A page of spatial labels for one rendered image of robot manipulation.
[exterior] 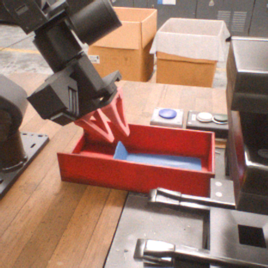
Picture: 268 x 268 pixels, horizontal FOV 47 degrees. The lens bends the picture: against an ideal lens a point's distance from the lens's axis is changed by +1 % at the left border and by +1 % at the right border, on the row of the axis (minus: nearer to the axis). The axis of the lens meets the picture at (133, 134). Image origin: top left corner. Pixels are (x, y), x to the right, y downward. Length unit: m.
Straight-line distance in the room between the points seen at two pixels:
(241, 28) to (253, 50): 4.55
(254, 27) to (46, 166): 4.40
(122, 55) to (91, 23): 2.15
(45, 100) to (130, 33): 2.14
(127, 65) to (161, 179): 2.18
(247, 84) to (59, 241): 0.34
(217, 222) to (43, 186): 0.30
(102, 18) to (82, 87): 0.10
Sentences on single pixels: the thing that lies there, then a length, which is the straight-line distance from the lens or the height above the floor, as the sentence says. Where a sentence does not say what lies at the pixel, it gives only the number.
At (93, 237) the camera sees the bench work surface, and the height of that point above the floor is 0.90.
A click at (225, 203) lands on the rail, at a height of 0.99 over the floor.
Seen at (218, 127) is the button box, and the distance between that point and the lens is 0.64.
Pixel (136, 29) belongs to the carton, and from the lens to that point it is 2.51.
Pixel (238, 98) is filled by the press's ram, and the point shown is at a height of 1.17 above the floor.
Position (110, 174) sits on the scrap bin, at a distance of 0.49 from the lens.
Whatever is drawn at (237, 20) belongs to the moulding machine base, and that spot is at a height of 0.31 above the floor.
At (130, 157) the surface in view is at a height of 0.91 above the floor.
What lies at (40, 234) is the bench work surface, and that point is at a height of 0.90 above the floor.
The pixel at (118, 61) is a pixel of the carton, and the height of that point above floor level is 0.39.
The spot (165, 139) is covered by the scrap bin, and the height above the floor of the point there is 0.94.
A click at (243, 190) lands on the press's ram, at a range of 0.19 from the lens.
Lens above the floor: 1.25
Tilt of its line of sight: 32 degrees down
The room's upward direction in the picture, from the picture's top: straight up
